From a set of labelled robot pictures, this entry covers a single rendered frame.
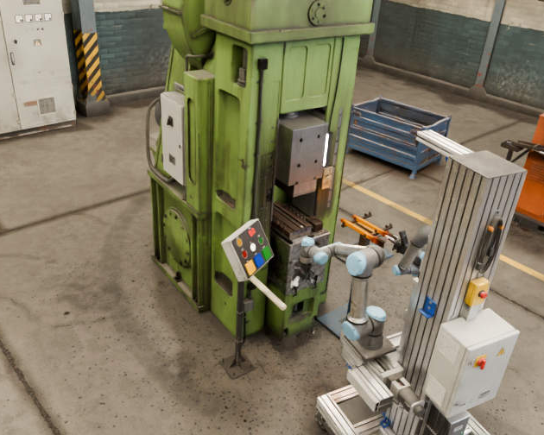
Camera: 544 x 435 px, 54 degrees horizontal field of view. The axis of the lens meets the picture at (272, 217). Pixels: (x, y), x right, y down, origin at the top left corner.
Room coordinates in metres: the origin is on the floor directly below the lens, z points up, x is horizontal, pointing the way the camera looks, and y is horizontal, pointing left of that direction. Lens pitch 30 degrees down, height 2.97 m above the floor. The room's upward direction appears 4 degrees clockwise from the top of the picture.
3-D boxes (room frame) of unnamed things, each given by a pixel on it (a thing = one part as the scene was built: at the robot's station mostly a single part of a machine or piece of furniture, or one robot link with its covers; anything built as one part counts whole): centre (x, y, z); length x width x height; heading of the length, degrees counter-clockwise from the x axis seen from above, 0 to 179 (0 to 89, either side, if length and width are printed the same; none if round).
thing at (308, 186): (3.51, -0.09, 1.32); 0.42 x 0.20 x 0.10; 37
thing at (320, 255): (2.64, -0.30, 1.23); 0.11 x 0.11 x 0.08; 36
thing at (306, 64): (3.65, -0.03, 2.06); 0.44 x 0.41 x 0.47; 37
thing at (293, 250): (3.55, -0.12, 0.69); 0.56 x 0.38 x 0.45; 37
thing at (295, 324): (3.55, -0.12, 0.23); 0.55 x 0.37 x 0.47; 37
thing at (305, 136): (3.53, -0.12, 1.56); 0.42 x 0.39 x 0.40; 37
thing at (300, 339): (3.30, -0.24, 0.01); 0.58 x 0.39 x 0.01; 127
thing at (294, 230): (3.51, -0.09, 0.96); 0.42 x 0.20 x 0.09; 37
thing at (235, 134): (3.45, 0.24, 1.15); 0.44 x 0.26 x 2.30; 37
